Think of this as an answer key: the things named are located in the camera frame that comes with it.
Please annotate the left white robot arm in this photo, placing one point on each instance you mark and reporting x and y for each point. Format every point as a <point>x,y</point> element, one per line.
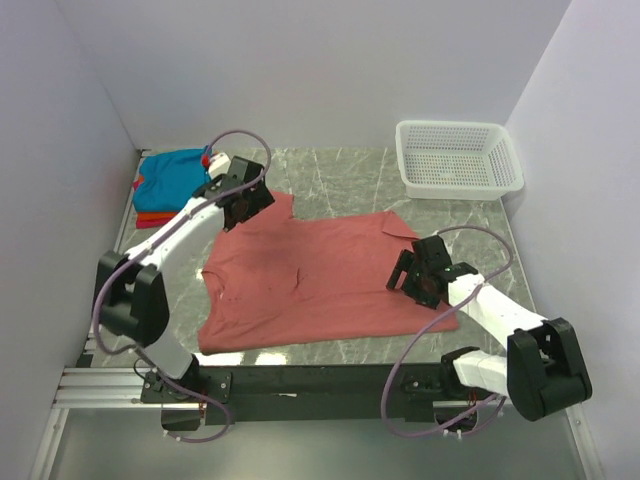
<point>131,310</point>

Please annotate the folded blue t shirt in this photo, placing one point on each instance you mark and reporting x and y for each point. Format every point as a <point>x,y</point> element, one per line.
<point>182,161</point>

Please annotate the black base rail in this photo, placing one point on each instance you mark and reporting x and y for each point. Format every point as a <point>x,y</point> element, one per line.
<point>332,392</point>

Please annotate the salmon pink t shirt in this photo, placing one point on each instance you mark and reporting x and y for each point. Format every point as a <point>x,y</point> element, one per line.
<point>276,280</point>

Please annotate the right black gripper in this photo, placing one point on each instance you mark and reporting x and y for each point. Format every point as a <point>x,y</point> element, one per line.
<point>408,262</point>

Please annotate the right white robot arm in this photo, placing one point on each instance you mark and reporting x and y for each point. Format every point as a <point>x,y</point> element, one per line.
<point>543,370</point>

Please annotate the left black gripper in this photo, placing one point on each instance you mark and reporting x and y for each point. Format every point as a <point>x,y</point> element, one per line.
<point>259,199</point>

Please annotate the white plastic basket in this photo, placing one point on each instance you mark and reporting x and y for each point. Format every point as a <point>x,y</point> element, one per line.
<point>447,160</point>

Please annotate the folded orange t shirt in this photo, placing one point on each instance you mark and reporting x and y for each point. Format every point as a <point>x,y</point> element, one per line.
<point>159,197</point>

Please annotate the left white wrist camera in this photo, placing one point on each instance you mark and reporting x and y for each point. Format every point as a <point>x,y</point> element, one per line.
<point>216,165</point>

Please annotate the folded magenta t shirt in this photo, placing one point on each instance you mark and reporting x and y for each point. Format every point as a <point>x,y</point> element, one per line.
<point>144,219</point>

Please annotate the aluminium frame rail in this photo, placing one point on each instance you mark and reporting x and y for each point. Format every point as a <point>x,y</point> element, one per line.
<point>83,356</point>

